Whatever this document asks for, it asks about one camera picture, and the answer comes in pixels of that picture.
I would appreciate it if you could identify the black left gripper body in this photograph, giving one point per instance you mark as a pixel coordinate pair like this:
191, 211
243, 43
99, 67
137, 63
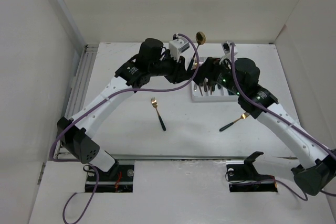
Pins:
169, 67

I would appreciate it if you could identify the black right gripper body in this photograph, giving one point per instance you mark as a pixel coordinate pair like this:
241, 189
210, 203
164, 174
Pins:
224, 78

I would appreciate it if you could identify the gold spoon green handle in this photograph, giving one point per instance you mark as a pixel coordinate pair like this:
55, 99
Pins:
200, 39

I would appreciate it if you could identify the gold fork green handle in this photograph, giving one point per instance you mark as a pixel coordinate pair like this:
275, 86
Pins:
155, 105
242, 117

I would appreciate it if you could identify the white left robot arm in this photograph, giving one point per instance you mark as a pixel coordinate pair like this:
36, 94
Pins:
78, 131

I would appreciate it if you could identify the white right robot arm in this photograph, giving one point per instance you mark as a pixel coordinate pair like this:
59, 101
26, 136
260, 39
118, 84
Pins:
316, 161

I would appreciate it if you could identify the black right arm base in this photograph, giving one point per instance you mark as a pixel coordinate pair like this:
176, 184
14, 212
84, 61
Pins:
242, 177

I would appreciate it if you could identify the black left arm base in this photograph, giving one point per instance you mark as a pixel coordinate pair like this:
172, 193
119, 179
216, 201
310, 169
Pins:
121, 181

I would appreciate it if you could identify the white plastic cutlery tray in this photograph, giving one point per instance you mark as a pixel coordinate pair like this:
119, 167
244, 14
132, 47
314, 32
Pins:
220, 93

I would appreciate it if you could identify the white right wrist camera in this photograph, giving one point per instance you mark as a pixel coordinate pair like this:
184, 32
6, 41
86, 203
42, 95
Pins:
227, 46

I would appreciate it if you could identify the aluminium rail frame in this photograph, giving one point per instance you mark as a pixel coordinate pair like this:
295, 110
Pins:
79, 80

